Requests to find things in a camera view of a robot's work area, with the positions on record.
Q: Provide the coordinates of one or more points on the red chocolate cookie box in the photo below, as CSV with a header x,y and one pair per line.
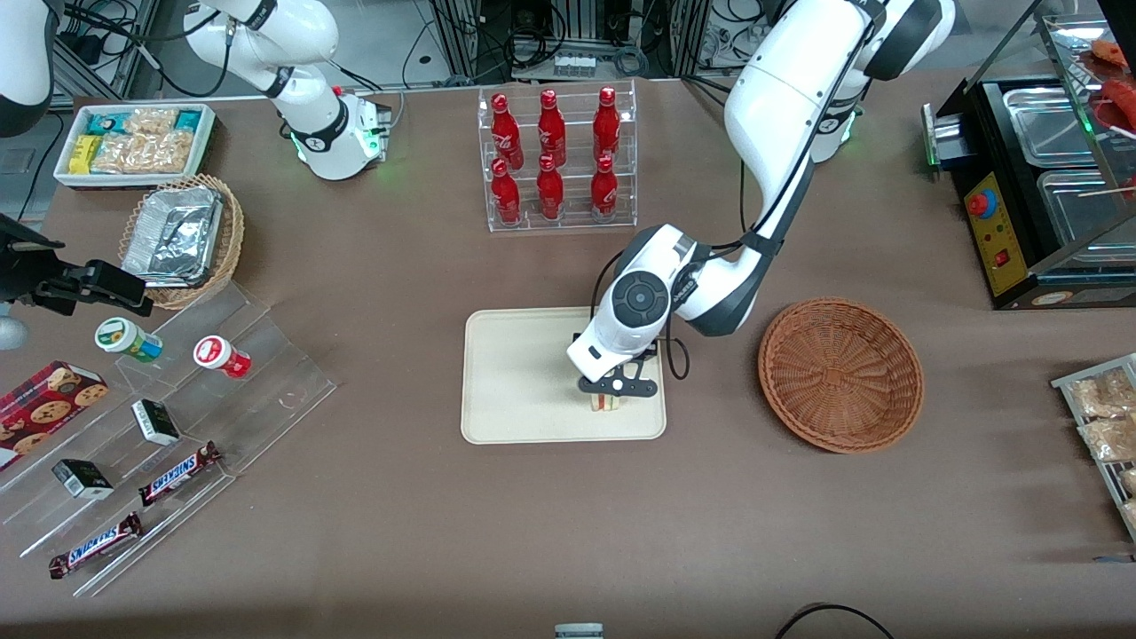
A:
x,y
49,408

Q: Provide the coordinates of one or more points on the small black carton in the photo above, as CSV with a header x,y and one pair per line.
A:
x,y
82,479
155,422

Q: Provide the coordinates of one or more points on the clear acrylic step display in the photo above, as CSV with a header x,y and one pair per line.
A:
x,y
266,390

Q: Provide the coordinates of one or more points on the red knob on warmer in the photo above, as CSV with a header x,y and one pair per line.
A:
x,y
981,204

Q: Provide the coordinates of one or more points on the small grey device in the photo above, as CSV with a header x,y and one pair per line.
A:
x,y
579,631

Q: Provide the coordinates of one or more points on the clear bag of nuts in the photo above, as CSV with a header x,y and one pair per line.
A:
x,y
146,153

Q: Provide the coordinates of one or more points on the tan oval wicker basket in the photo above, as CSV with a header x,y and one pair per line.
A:
x,y
229,248

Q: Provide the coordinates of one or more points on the silver foil trays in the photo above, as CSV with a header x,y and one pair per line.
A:
x,y
173,235

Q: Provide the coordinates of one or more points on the red sausage in warmer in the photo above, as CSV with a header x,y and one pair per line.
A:
x,y
1120,102

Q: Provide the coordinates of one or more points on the beige rectangular tray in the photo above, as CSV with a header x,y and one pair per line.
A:
x,y
515,382

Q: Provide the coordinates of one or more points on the steel warmer pan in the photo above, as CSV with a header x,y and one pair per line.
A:
x,y
1052,129
1078,209

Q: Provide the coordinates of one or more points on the snickers chocolate bar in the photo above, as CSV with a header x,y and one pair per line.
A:
x,y
177,475
96,546

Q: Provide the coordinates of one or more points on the teal snack pack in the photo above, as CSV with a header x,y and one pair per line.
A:
x,y
106,122

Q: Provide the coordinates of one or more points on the clear bag of snacks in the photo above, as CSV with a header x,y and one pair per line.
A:
x,y
1109,439
1105,395

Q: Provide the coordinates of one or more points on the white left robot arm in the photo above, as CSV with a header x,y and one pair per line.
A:
x,y
781,89

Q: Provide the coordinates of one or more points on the white plastic snack bin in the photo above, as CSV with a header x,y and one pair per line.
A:
x,y
133,179

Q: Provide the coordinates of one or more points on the brown round wicker basket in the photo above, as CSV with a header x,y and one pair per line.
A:
x,y
839,377

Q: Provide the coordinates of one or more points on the yellow snack pack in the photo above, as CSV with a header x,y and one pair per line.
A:
x,y
84,155

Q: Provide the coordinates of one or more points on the red lid yogurt cup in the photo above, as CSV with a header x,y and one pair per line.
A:
x,y
217,355

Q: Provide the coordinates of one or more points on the red cola bottle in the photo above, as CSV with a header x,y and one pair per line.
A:
x,y
551,129
606,124
505,129
550,191
604,191
506,195

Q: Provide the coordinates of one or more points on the black hot food warmer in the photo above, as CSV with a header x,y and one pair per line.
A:
x,y
985,244

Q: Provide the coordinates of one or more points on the white power strip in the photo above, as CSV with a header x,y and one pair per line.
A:
x,y
575,65

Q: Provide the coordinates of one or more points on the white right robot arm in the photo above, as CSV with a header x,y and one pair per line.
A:
x,y
297,35

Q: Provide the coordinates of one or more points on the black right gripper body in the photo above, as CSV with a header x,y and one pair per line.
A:
x,y
19,274

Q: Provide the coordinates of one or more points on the triangle sandwich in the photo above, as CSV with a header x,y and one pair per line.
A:
x,y
606,405

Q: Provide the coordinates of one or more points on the green lid yogurt cup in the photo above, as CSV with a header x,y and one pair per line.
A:
x,y
120,335

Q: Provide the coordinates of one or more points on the clear acrylic bottle rack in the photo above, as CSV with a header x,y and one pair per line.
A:
x,y
572,222

